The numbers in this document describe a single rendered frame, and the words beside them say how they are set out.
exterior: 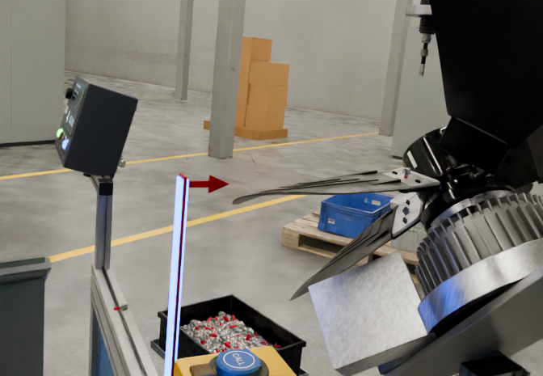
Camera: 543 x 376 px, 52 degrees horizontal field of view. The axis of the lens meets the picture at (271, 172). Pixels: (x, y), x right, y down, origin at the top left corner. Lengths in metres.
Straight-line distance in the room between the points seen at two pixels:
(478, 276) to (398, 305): 0.15
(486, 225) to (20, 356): 0.57
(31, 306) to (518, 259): 0.55
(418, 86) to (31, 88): 5.19
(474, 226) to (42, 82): 6.79
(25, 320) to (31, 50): 6.71
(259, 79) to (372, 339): 8.32
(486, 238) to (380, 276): 0.17
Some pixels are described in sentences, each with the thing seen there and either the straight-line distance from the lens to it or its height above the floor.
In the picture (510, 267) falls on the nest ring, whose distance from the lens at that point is 0.74.
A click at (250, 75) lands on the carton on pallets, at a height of 0.99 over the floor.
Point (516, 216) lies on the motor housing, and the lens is 0.81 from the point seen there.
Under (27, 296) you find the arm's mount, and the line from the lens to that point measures 0.59.
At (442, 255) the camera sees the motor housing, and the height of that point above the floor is 1.11.
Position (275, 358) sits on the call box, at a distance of 0.55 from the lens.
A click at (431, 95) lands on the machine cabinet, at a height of 1.01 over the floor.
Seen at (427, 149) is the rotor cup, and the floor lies 1.23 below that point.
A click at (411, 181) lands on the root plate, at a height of 1.19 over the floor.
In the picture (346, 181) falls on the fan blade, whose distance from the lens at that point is 0.81.
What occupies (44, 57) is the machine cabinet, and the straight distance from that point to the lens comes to 7.33.
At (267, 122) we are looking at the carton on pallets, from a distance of 9.08.
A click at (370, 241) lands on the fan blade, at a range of 0.98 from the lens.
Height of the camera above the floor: 1.35
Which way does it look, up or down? 12 degrees down
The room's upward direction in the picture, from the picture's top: 6 degrees clockwise
